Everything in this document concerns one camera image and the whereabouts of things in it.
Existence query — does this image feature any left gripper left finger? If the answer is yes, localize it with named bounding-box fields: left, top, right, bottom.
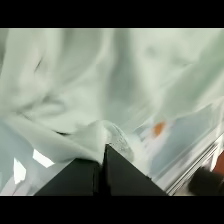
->
left=34, top=157, right=102, bottom=197

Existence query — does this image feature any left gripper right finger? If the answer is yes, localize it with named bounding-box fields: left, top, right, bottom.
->
left=101, top=143, right=168, bottom=197

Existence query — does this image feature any pale green shirt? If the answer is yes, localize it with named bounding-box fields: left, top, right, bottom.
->
left=0, top=28, right=224, bottom=167

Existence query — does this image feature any silver frame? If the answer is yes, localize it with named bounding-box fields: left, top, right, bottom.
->
left=164, top=131, right=224, bottom=197

